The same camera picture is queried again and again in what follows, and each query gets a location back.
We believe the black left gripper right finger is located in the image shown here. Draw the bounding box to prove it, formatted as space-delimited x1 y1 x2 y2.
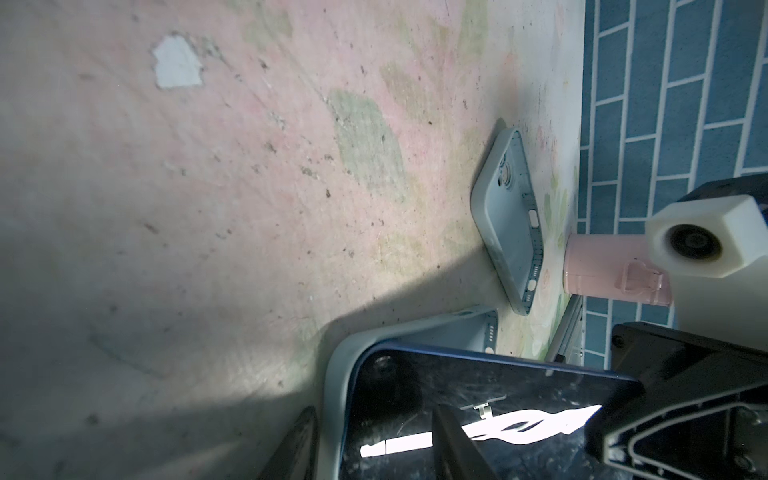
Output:
432 405 497 480

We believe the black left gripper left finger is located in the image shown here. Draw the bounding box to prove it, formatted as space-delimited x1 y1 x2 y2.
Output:
258 406 318 480

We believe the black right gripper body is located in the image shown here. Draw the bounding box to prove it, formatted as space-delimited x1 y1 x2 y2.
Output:
585 322 767 479

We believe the blue phone black screen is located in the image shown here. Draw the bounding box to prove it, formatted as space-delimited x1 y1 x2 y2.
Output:
338 347 638 479

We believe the pink cup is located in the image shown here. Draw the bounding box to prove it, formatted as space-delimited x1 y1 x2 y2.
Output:
563 234 672 307

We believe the aluminium corner post right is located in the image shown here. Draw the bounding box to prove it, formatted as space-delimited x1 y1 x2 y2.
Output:
545 295 585 366

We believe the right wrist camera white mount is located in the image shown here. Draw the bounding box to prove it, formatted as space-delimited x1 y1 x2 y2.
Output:
645 195 767 352

